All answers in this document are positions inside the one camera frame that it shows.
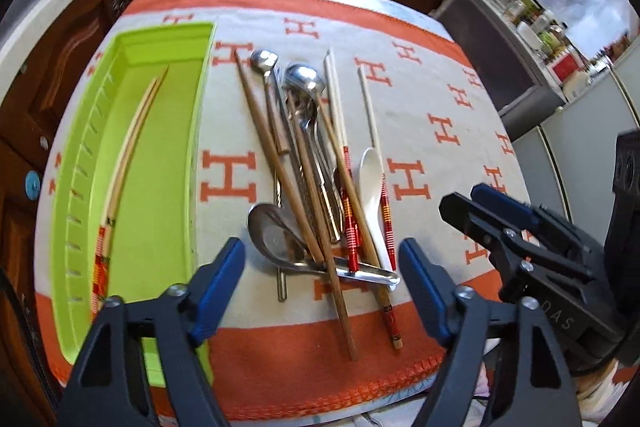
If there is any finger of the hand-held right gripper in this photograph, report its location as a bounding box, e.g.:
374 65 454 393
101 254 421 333
470 183 603 268
439 192 596 289

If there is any red and white box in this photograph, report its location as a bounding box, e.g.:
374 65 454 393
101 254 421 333
547 52 583 82

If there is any bamboo chopstick with printed end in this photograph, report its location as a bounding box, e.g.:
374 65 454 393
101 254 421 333
314 98 403 350

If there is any row of jars and bottles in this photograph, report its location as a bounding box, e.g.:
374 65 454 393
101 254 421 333
480 0 616 72

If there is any white ceramic spoon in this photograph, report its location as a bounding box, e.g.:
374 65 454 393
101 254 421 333
359 148 398 293

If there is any green plastic tray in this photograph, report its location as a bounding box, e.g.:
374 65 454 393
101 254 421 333
50 22 217 388

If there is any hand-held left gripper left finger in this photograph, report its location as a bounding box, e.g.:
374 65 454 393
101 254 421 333
57 237 247 427

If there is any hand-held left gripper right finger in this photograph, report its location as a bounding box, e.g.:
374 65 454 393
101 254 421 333
397 237 583 427

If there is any orange and white printed blanket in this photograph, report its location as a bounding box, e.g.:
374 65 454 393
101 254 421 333
32 0 533 423

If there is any small spoon with wooden handle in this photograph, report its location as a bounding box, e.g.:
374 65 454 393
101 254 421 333
249 50 292 154

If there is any large steel soup spoon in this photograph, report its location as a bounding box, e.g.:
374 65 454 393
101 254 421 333
247 203 402 289

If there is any brown wooden chopstick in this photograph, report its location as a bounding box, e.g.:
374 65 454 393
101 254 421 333
234 51 326 264
286 97 360 362

